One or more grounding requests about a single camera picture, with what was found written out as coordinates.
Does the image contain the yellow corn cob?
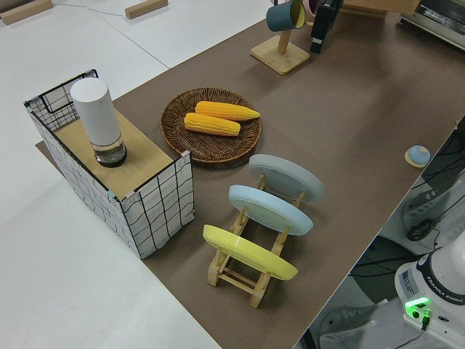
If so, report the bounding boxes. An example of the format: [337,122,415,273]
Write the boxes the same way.
[195,101,262,122]
[183,112,242,137]

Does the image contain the yellow plate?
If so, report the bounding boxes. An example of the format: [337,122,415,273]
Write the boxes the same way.
[202,224,299,282]

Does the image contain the brown table mat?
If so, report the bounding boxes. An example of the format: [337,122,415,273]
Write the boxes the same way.
[35,9,465,349]

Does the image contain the grid pattern wire shelf box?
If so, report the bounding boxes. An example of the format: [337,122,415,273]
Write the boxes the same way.
[24,68,198,260]

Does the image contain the grey plate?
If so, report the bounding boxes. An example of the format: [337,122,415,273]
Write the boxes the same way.
[248,153,325,204]

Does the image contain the black cable coil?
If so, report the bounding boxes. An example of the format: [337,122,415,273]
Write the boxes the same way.
[405,217,441,241]

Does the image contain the wooden block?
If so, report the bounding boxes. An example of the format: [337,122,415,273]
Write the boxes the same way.
[124,0,169,19]
[0,6,34,25]

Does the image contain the silver toaster oven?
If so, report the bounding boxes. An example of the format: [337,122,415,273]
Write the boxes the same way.
[397,0,465,47]

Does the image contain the teal mug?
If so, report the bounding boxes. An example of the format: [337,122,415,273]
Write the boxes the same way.
[265,0,307,33]

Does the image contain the wooden mug tree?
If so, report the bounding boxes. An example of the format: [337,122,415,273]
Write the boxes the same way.
[250,30,311,76]

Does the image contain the light blue plate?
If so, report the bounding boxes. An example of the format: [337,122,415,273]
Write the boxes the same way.
[227,184,315,237]

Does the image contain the white power strip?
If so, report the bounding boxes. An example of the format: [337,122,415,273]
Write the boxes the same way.
[400,173,465,237]

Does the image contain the thin blue cable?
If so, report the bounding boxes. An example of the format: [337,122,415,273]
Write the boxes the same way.
[52,2,127,17]

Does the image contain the wooden drawer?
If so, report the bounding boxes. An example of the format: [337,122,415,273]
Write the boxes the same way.
[339,0,389,17]

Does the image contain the white cylinder bottle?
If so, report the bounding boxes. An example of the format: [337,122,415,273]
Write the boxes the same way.
[70,79,129,169]

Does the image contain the wooden dish rack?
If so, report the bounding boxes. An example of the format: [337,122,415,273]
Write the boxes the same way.
[207,173,307,310]

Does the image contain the round wicker basket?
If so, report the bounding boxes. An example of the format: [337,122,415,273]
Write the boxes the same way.
[160,87,263,168]

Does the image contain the wooden drawer cabinet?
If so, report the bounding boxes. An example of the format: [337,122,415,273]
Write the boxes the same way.
[381,0,423,14]

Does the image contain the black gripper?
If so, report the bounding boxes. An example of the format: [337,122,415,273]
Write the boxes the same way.
[309,0,344,55]

